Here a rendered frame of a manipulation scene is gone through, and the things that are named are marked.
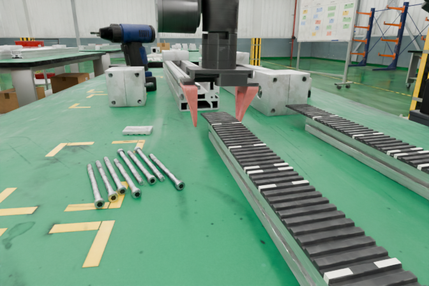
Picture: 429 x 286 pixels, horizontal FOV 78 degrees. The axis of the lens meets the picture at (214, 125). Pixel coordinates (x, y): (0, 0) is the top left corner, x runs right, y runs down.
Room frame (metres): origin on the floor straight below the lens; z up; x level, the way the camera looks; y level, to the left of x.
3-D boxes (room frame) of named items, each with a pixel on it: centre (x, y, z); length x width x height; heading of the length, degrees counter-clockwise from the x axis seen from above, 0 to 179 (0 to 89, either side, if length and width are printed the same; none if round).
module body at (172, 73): (1.03, 0.13, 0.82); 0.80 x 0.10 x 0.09; 13
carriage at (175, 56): (1.27, 0.19, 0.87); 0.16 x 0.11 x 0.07; 13
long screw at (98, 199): (0.28, 0.14, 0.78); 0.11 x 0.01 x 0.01; 30
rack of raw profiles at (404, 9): (9.44, -5.94, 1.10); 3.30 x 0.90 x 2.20; 7
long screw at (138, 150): (0.33, 0.09, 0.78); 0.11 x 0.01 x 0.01; 32
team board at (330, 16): (6.22, -2.42, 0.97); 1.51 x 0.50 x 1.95; 27
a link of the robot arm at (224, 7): (0.45, 0.00, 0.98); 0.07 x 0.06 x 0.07; 104
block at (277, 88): (0.64, -0.17, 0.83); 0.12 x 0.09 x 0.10; 103
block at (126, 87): (0.73, 0.23, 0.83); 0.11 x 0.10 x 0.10; 101
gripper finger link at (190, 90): (0.44, 0.02, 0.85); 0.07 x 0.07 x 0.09; 13
